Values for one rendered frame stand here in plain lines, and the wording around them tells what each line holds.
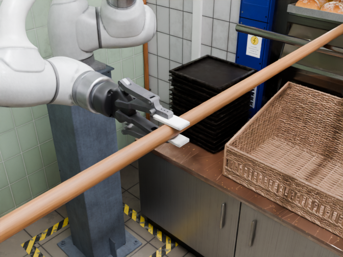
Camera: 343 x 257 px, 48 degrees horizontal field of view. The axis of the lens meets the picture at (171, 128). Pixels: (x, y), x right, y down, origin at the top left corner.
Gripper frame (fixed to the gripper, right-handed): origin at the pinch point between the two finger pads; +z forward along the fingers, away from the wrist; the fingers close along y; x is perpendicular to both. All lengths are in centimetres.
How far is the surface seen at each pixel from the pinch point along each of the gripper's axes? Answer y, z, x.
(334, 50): 3, 4, -73
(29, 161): 83, -122, -25
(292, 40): 3, -11, -73
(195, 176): 64, -36, -56
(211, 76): 30, -48, -81
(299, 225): 61, 12, -56
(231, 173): 59, -22, -62
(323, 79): 30, -10, -110
